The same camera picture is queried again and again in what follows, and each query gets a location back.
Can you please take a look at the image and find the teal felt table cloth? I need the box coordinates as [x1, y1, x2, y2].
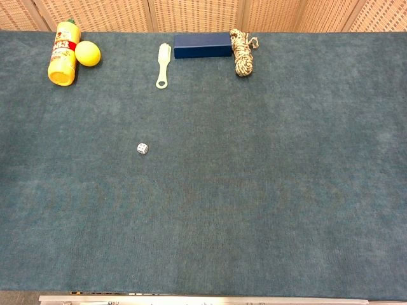
[0, 30, 407, 301]

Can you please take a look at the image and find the white plastic brush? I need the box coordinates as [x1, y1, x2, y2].
[155, 43, 173, 90]

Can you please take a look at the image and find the dark blue rectangular box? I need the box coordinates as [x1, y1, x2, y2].
[173, 32, 233, 60]

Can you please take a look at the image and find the woven wicker folding screen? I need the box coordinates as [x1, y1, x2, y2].
[0, 0, 407, 33]

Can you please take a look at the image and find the yellow ball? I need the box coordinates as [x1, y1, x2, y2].
[74, 40, 102, 67]

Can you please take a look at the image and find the yellow plastic bottle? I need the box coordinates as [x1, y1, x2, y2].
[47, 18, 81, 87]

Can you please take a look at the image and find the coiled beige rope bundle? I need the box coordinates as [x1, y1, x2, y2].
[229, 28, 259, 78]

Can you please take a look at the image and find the metal rail table edge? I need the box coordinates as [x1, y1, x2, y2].
[38, 294, 369, 305]

